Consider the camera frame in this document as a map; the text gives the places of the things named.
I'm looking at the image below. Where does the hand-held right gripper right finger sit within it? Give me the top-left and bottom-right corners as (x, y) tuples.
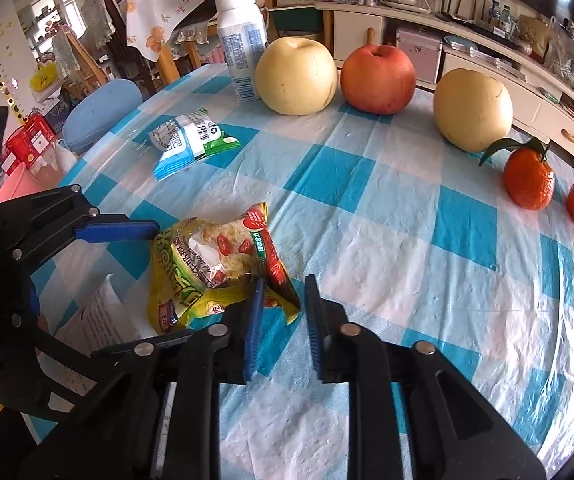
(304, 274), (548, 480)

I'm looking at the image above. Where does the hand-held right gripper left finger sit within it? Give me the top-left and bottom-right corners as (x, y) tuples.
(22, 275), (268, 480)

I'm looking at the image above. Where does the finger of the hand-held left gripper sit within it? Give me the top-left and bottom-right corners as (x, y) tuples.
(34, 329), (135, 418)
(0, 185), (161, 281)

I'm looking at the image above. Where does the yellow snack wrapper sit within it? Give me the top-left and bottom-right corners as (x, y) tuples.
(148, 201), (302, 335)

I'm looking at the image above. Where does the white printed paper wrapper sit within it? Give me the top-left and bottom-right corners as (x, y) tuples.
(49, 274), (158, 396)

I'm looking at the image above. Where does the pink plastic bin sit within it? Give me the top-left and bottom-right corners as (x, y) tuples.
(0, 165), (75, 206)

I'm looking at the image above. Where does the blue wet wipes pack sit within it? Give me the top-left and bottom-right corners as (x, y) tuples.
(148, 107), (243, 182)

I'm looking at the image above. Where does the blue cushioned chair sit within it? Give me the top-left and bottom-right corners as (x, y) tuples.
(63, 79), (144, 155)

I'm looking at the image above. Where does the red box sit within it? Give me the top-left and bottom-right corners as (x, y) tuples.
(6, 112), (58, 171)

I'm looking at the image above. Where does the blue checked tablecloth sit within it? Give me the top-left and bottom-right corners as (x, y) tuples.
(27, 62), (574, 480)

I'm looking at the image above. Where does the yellow bag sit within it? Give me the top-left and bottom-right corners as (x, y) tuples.
(28, 60), (61, 94)

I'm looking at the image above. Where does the orange print cloth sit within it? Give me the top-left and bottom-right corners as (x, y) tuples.
(126, 0), (218, 53)

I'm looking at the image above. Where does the white plastic bottle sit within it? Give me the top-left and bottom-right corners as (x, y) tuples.
(215, 0), (269, 104)

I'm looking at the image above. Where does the large yellow pear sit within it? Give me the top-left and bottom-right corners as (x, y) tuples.
(255, 36), (339, 116)

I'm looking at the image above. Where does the red apple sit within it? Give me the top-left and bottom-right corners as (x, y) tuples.
(341, 44), (416, 116)

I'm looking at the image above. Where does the tangerine with leaf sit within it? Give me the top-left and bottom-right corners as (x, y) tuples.
(478, 137), (556, 212)

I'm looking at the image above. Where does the small yellow pear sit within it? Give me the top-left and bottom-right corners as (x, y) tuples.
(433, 68), (514, 153)

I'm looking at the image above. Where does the silver metal case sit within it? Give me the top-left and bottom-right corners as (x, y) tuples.
(395, 27), (443, 84)

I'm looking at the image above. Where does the cream television cabinet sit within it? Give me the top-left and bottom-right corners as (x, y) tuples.
(314, 0), (574, 171)

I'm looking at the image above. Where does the brown paper bag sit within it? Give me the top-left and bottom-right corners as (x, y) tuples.
(514, 15), (550, 57)

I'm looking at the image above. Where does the clear plastic bag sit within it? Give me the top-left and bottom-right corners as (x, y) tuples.
(542, 15), (574, 93)

